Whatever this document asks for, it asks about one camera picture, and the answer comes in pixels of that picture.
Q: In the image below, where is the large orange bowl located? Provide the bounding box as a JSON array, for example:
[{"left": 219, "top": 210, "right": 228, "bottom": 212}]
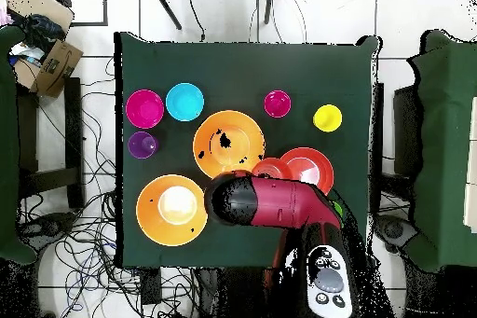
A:
[
  {"left": 192, "top": 109, "right": 266, "bottom": 180},
  {"left": 135, "top": 173, "right": 209, "bottom": 247}
]

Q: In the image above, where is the small red bowl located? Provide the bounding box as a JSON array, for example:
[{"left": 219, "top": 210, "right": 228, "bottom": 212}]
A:
[{"left": 252, "top": 157, "right": 294, "bottom": 181}]

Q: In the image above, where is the blue plastic bowl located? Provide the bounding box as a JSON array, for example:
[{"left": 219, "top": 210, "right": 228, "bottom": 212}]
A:
[{"left": 165, "top": 82, "right": 205, "bottom": 122}]

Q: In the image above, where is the pink plastic cup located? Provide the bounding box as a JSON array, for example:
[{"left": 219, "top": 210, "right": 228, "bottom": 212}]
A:
[{"left": 263, "top": 89, "right": 293, "bottom": 119}]

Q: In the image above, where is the wide red bowl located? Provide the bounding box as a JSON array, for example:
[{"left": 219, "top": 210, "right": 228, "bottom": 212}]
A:
[{"left": 279, "top": 146, "right": 335, "bottom": 197}]

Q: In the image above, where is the dark green tablecloth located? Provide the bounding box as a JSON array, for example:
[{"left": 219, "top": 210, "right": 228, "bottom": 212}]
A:
[{"left": 114, "top": 32, "right": 381, "bottom": 270}]

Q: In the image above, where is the purple plastic cup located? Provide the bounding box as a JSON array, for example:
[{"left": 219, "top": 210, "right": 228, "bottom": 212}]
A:
[{"left": 127, "top": 131, "right": 160, "bottom": 160}]

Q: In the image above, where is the yellow plastic cup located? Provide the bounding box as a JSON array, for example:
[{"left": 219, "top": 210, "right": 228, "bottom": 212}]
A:
[{"left": 312, "top": 104, "right": 343, "bottom": 133}]

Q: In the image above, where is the pink plastic bowl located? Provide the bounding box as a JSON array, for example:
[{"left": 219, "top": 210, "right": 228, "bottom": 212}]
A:
[{"left": 125, "top": 89, "right": 166, "bottom": 130}]

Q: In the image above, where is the open cardboard box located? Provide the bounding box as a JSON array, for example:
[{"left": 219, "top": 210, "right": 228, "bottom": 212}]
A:
[{"left": 12, "top": 38, "right": 85, "bottom": 99}]

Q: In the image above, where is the green covered table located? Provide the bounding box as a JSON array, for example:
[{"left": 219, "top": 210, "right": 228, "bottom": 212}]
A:
[
  {"left": 0, "top": 24, "right": 38, "bottom": 265},
  {"left": 403, "top": 29, "right": 477, "bottom": 273}
]

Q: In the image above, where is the dark blue bag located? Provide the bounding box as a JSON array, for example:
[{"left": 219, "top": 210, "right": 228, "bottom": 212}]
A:
[{"left": 20, "top": 13, "right": 67, "bottom": 52}]

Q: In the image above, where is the flat cardboard sheet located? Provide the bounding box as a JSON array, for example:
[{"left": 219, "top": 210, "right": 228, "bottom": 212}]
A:
[{"left": 5, "top": 0, "right": 75, "bottom": 35}]

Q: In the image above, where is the black cable bundle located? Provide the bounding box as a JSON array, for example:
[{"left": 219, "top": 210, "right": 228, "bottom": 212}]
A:
[{"left": 16, "top": 56, "right": 198, "bottom": 318}]

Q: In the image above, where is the black bench frame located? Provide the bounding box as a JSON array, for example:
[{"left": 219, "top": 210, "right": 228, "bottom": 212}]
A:
[{"left": 16, "top": 76, "right": 86, "bottom": 210}]

